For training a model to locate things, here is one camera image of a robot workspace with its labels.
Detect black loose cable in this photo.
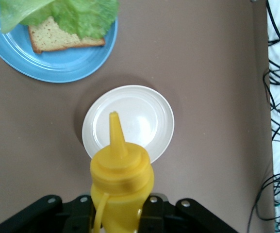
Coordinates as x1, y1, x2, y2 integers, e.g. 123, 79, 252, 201
247, 173, 277, 233

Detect yellow mustard squeeze bottle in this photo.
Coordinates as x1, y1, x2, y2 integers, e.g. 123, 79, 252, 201
89, 111, 155, 233

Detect beige plate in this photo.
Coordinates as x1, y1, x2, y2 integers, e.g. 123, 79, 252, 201
82, 84, 175, 164

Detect green lettuce leaf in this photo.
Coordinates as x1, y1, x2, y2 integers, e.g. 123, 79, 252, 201
0, 0, 120, 41

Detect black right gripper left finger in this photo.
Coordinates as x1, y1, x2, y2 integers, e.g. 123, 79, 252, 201
63, 195, 94, 233

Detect blue plate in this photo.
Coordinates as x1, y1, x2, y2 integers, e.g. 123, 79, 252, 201
0, 0, 119, 84

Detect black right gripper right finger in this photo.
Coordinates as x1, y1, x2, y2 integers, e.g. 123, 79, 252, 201
139, 195, 170, 233

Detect brown toast bread slice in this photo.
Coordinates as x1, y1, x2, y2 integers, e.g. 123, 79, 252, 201
28, 16, 106, 54

